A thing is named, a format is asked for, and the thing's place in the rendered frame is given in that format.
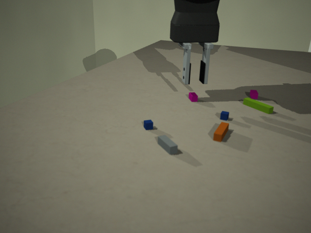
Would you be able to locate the grey rectangular block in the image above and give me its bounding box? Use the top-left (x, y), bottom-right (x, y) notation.
top-left (158, 135), bottom-right (178, 155)

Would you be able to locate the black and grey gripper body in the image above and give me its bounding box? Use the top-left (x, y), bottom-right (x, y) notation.
top-left (170, 0), bottom-right (220, 43)

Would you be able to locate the lime green rod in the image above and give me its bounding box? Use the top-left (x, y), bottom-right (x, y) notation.
top-left (243, 98), bottom-right (274, 114)

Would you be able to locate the orange rectangular block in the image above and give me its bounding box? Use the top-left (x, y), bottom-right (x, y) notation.
top-left (213, 122), bottom-right (229, 142)

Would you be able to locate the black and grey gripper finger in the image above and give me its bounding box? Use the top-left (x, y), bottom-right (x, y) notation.
top-left (198, 43), bottom-right (214, 84)
top-left (178, 43), bottom-right (192, 84)

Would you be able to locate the small blue cube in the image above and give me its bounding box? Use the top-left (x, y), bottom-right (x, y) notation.
top-left (144, 120), bottom-right (153, 130)
top-left (220, 111), bottom-right (229, 121)

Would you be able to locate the magenta block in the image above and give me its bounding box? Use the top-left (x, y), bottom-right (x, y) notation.
top-left (250, 90), bottom-right (258, 99)
top-left (189, 92), bottom-right (198, 102)

